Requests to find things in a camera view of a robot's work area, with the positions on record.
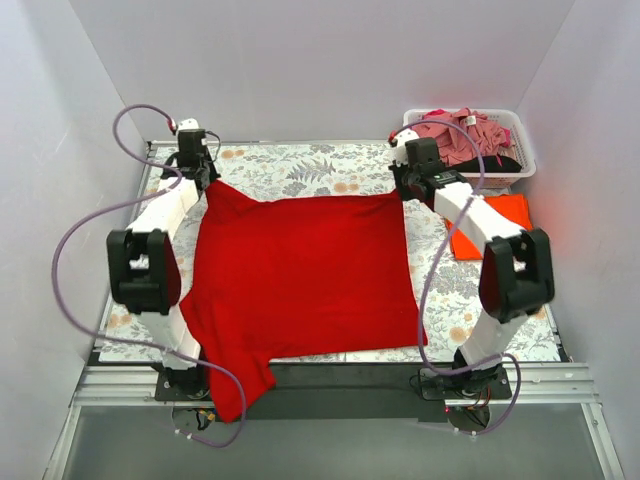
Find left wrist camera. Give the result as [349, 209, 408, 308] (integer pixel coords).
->
[167, 118, 201, 136]

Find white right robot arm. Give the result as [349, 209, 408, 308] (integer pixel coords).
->
[389, 130, 555, 398]

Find pink garments in basket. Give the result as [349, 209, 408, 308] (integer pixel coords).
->
[412, 108, 511, 166]

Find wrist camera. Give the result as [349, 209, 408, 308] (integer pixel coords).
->
[388, 129, 420, 166]
[167, 118, 201, 136]

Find aluminium frame rail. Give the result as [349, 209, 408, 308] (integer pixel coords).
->
[46, 362, 623, 479]

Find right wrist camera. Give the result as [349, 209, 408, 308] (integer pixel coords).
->
[388, 129, 420, 166]

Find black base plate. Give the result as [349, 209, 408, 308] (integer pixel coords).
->
[154, 363, 511, 426]

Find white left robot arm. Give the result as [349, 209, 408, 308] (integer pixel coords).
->
[106, 119, 219, 400]

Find red t shirt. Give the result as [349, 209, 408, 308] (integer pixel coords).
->
[180, 182, 419, 422]

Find folded orange t shirt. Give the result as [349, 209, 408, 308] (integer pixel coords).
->
[450, 194, 533, 261]

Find white plastic laundry basket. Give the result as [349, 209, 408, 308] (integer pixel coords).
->
[396, 107, 536, 189]

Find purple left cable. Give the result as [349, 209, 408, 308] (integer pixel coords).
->
[51, 103, 248, 449]

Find black garment in basket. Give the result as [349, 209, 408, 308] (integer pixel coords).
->
[449, 154, 522, 174]

